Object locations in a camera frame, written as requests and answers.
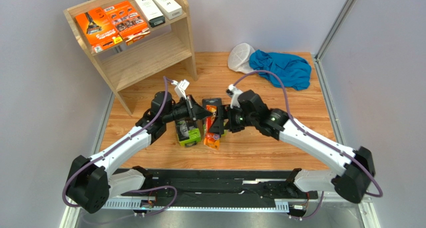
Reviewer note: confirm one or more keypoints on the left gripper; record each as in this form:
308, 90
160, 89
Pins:
194, 111

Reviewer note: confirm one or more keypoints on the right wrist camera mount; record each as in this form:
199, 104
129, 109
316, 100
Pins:
234, 93

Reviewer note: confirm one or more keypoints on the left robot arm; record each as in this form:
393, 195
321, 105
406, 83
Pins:
92, 181

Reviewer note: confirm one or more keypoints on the white mesh bag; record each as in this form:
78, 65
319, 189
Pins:
239, 57

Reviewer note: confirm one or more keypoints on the green black razor pack right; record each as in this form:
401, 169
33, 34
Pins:
212, 101

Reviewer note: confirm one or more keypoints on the green black razor pack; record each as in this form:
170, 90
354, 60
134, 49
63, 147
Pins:
188, 132
212, 101

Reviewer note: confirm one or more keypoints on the white razor box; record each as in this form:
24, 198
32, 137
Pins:
170, 8
151, 12

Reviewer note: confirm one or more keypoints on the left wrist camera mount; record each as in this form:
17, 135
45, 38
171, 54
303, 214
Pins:
180, 88

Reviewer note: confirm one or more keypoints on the orange razor cartridge box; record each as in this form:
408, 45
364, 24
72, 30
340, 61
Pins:
127, 21

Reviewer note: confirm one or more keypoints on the blue cloth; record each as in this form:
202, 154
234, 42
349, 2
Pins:
292, 70

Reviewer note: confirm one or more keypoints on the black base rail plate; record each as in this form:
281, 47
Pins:
224, 190

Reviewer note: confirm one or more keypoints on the green black razor pack left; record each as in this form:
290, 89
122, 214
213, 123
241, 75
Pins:
188, 132

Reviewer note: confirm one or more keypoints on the wooden two-tier shelf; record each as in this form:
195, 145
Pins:
143, 59

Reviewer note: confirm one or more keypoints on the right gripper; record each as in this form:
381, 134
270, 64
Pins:
227, 119

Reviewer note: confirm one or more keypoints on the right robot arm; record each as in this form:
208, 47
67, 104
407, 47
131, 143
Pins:
350, 171

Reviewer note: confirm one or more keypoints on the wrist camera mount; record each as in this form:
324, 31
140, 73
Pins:
234, 93
180, 88

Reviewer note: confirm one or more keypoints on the orange razor box left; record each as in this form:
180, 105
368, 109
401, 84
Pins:
98, 29

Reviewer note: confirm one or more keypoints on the orange razor bag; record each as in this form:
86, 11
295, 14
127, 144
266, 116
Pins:
212, 140

